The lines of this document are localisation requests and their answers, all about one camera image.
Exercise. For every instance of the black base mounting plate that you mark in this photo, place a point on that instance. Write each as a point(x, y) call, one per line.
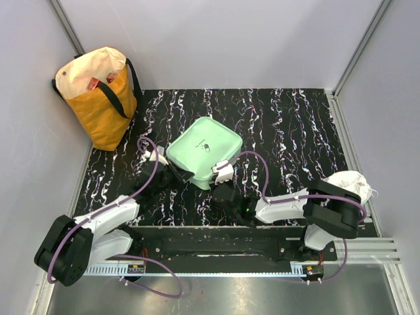
point(227, 249)

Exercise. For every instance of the orange tote bag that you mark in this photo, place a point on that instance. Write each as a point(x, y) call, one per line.
point(102, 89)

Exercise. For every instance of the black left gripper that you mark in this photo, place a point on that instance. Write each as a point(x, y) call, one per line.
point(179, 175)

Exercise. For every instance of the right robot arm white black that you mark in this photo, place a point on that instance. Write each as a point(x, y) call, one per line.
point(330, 211)

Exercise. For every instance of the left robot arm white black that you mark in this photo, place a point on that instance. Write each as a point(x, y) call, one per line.
point(72, 245)

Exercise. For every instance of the mint green medicine case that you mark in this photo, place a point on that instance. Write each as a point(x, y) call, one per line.
point(205, 143)

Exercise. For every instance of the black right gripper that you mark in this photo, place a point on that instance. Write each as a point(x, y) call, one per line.
point(226, 182)

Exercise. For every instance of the white crumpled cloth bag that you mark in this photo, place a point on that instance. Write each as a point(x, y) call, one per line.
point(354, 182)

